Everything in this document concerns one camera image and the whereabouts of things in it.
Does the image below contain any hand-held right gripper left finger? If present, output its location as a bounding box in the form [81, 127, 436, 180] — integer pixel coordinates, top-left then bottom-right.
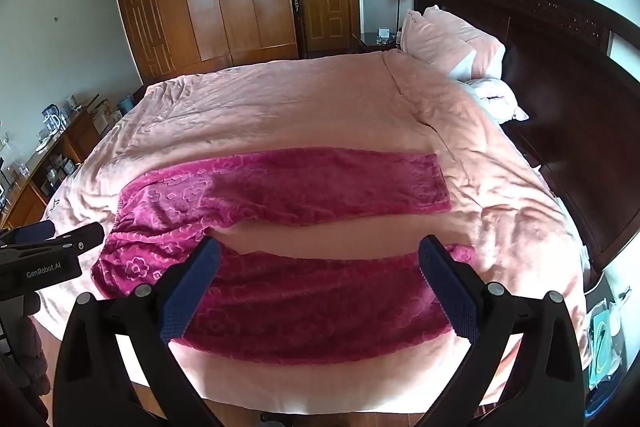
[52, 237, 223, 427]

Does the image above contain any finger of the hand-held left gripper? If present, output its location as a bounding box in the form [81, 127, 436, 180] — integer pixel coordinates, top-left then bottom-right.
[0, 222, 107, 255]
[0, 220, 57, 245]

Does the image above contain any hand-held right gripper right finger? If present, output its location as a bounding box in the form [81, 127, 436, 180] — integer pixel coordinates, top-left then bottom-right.
[415, 234, 586, 427]

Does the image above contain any magenta embossed fleece blanket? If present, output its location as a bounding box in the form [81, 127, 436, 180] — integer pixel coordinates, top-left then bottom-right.
[91, 147, 476, 365]

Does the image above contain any person's left hand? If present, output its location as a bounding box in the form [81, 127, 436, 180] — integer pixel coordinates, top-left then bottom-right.
[17, 293, 51, 390]

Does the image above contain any wooden sideboard with clutter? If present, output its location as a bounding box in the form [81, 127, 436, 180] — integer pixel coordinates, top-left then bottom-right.
[0, 107, 107, 229]

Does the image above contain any clear electric kettle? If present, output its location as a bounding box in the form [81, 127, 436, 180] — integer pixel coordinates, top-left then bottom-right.
[41, 104, 69, 135]

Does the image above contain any green and white bag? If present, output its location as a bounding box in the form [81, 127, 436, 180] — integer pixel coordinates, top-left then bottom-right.
[584, 277, 632, 390]

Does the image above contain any white and pink pillow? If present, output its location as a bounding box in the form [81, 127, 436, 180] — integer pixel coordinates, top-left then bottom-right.
[462, 78, 531, 124]

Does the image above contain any pink blanket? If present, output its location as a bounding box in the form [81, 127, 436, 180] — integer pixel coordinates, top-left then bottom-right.
[37, 44, 588, 408]

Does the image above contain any dark wooden bed headboard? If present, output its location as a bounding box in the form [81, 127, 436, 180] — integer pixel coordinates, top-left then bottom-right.
[412, 0, 640, 275]

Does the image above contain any dark wooden nightstand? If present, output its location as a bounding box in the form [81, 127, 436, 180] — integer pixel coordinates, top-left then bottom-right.
[351, 32, 401, 54]

